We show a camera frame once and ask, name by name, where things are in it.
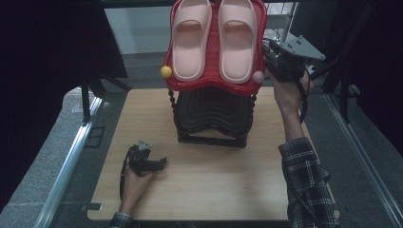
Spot red and black shoe rack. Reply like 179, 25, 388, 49
163, 0, 268, 148

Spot person's left hand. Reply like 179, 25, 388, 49
121, 167, 157, 214

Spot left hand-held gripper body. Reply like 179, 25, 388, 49
127, 140, 159, 178

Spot black stand leg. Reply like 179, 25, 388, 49
80, 75, 107, 125
339, 71, 352, 124

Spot metal floor rail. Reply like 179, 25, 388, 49
325, 93, 403, 228
32, 96, 105, 228

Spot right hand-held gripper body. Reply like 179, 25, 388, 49
267, 34, 327, 84

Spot pink slipper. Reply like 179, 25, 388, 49
218, 0, 259, 85
171, 0, 213, 83

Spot person's right hand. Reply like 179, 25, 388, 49
270, 69, 316, 119

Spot black floor cables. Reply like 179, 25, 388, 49
261, 28, 291, 44

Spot dark curtain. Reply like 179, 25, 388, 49
0, 0, 129, 214
322, 0, 403, 157

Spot white metal stand leg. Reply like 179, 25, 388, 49
265, 2, 300, 44

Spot right hand-held gripper black cable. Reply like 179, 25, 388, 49
293, 69, 321, 228

